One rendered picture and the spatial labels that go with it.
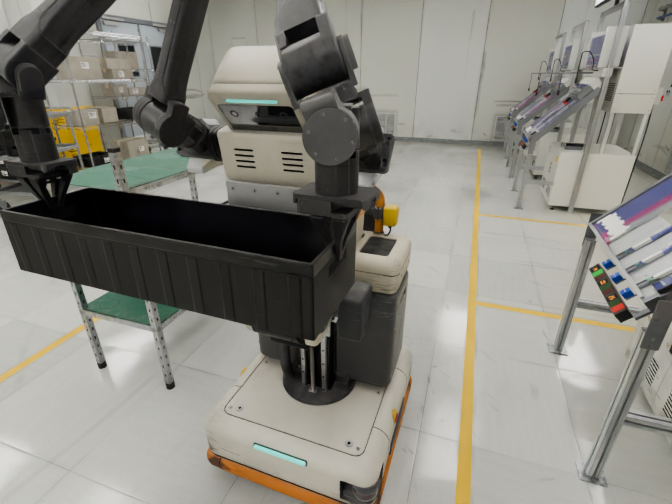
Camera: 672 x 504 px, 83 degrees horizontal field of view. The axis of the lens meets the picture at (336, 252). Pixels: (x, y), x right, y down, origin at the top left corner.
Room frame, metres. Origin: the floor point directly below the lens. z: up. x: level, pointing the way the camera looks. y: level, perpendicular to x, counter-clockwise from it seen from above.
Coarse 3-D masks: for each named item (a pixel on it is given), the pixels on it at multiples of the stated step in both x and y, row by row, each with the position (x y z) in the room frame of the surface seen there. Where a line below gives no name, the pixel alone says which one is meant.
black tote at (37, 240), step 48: (96, 192) 0.76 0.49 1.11; (48, 240) 0.57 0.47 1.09; (96, 240) 0.53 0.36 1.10; (144, 240) 0.50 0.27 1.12; (192, 240) 0.67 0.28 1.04; (240, 240) 0.64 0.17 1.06; (288, 240) 0.60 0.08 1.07; (144, 288) 0.50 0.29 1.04; (192, 288) 0.47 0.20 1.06; (240, 288) 0.44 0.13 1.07; (288, 288) 0.42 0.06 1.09; (336, 288) 0.48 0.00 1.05
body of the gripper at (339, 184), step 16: (352, 160) 0.47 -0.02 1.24; (320, 176) 0.47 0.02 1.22; (336, 176) 0.46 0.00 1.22; (352, 176) 0.47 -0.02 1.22; (304, 192) 0.48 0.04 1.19; (320, 192) 0.47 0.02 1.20; (336, 192) 0.46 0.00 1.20; (352, 192) 0.47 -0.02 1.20; (368, 192) 0.48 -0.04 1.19; (368, 208) 0.45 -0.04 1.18
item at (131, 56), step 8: (112, 56) 6.68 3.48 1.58; (120, 56) 6.70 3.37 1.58; (128, 56) 6.86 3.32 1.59; (136, 56) 7.02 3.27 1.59; (136, 64) 6.99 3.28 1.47; (104, 88) 6.52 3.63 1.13; (120, 88) 6.61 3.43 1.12; (128, 88) 6.79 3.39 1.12; (136, 88) 6.92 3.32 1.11; (144, 88) 7.07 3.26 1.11
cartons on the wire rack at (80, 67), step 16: (64, 64) 5.03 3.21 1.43; (80, 64) 5.12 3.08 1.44; (96, 64) 5.32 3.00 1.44; (112, 64) 5.61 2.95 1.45; (128, 64) 5.84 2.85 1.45; (96, 112) 5.19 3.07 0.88; (112, 112) 5.42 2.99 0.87; (112, 144) 5.58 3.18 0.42; (128, 144) 5.52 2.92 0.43; (144, 144) 5.83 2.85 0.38
